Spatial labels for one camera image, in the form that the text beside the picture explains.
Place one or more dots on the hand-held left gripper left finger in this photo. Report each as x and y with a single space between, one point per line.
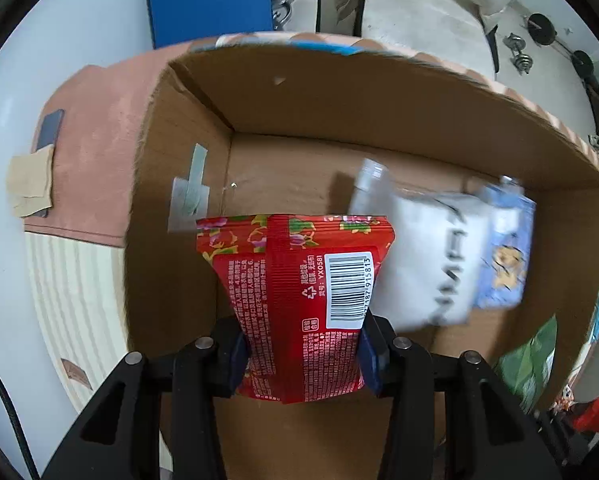
237 360

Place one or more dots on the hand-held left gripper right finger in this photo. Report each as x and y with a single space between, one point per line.
370 360

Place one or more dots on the red floral tissue packet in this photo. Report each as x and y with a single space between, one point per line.
299 305

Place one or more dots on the white tissue packet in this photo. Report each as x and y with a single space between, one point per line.
432 260

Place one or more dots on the green packet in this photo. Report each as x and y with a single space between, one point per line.
527 367

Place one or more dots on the cardboard box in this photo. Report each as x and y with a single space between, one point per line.
359 200

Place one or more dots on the blue cartoon tissue packet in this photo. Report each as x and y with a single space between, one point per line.
504 255

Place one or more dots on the beige paper napkin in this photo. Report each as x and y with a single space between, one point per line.
29 184

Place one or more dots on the chrome dumbbell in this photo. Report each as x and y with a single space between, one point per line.
519 52

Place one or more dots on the white sofa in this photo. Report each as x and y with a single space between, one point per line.
429 15

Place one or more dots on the metal fixture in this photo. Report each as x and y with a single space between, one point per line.
282 2

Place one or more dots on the blue board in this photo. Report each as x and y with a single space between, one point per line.
207 0

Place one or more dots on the black barbell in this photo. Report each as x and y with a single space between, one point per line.
562 42

